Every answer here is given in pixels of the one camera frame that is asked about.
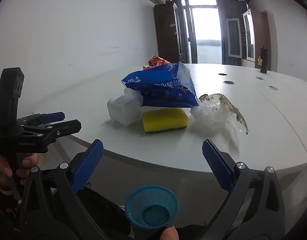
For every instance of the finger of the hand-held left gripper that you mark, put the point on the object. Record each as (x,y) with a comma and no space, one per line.
(68,127)
(52,116)

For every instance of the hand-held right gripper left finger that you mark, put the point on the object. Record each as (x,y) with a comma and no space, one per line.
(87,166)

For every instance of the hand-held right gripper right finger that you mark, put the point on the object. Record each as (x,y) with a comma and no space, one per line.
(217,166)

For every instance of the clear plastic wrapper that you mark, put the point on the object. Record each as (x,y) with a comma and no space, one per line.
(213,115)

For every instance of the blue plastic basket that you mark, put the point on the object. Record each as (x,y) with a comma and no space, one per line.
(143,200)

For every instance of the blue plastic bag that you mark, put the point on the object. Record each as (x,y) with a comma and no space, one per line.
(166,92)

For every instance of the red snack bag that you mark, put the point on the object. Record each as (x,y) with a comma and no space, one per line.
(156,62)

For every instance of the person's left hand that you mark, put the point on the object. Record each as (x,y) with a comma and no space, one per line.
(28,162)

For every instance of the person's right hand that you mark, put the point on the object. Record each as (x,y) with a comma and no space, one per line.
(169,233)

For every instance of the white plastic container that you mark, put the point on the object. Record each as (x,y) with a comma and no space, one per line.
(121,110)

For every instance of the yellow sponge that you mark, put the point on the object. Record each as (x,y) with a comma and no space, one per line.
(163,120)

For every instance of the black bottle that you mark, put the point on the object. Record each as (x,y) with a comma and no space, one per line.
(264,66)

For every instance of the yellow star tag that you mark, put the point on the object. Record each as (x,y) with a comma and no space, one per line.
(260,61)

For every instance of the tall brown wooden cabinet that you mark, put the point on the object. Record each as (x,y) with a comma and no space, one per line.
(166,30)

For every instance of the glass balcony door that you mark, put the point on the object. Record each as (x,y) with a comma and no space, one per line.
(206,25)

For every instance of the brown cabinet with glass door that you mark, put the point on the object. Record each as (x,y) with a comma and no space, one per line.
(261,30)

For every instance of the dark curtain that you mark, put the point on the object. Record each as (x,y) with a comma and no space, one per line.
(232,8)

